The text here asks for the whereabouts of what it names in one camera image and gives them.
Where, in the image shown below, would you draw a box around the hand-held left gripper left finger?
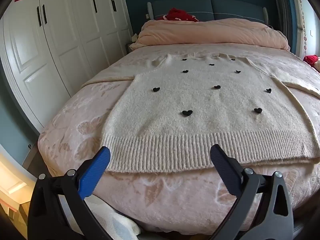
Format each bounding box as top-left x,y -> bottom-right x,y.
27,145 -> 118,240

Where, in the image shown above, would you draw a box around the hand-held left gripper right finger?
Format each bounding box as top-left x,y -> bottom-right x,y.
207,144 -> 294,240

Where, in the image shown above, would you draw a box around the cream knit sweater black hearts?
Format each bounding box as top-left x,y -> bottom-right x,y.
82,52 -> 320,174

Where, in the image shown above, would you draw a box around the white fluffy garment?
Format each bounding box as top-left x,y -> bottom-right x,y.
67,195 -> 142,240

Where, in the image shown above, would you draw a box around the pink floral bed blanket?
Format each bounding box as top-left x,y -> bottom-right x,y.
37,42 -> 320,233

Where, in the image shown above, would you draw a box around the white wardrobe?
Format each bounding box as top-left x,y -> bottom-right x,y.
0,0 -> 134,134

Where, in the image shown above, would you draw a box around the peach folded duvet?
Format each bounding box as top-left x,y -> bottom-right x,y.
129,19 -> 290,52

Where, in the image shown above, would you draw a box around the red plush toy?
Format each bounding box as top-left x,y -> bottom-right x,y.
303,54 -> 320,67

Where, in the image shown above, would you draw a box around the red bead garland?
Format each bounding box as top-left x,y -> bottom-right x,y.
301,4 -> 308,55

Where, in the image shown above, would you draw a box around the red cloth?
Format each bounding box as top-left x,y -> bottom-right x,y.
160,8 -> 199,22

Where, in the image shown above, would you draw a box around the blue padded headboard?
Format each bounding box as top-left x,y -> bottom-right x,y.
147,0 -> 268,25

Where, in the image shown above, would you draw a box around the grey curtain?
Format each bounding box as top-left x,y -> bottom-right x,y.
270,0 -> 300,53

